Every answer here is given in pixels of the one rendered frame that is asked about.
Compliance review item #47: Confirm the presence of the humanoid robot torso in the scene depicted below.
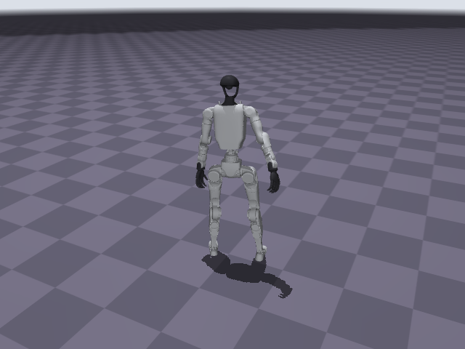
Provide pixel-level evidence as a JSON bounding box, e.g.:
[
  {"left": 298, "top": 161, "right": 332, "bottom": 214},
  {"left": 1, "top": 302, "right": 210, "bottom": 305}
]
[{"left": 213, "top": 101, "right": 247, "bottom": 178}]

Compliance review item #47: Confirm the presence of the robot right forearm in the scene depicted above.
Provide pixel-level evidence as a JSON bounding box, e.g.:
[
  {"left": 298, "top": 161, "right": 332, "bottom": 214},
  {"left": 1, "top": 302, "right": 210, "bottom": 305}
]
[{"left": 261, "top": 132, "right": 278, "bottom": 168}]

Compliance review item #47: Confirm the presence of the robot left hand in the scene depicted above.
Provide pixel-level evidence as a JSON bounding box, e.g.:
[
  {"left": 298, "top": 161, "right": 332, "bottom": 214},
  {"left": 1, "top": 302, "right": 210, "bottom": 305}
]
[{"left": 195, "top": 162, "right": 208, "bottom": 188}]

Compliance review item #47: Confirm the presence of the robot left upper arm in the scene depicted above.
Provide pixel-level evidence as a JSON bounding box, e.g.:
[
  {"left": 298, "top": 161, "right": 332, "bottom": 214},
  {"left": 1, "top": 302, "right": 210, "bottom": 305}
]
[{"left": 201, "top": 107, "right": 214, "bottom": 145}]

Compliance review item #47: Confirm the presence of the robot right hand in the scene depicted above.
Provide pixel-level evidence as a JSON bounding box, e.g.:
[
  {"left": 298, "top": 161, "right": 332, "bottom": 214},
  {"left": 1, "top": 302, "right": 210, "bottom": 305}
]
[{"left": 267, "top": 162, "right": 280, "bottom": 193}]

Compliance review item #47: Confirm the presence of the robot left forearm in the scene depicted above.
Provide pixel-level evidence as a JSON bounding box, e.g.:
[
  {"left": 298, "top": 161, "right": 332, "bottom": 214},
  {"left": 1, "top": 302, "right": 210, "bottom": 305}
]
[{"left": 196, "top": 135, "right": 209, "bottom": 168}]

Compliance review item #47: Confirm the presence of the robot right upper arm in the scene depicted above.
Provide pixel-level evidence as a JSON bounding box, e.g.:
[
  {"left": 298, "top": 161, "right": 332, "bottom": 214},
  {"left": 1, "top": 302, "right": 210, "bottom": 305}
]
[{"left": 243, "top": 106, "right": 264, "bottom": 145}]

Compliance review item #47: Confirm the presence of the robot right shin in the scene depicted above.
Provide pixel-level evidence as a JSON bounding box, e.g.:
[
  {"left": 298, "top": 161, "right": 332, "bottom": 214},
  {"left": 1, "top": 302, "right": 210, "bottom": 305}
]
[{"left": 250, "top": 209, "right": 263, "bottom": 253}]

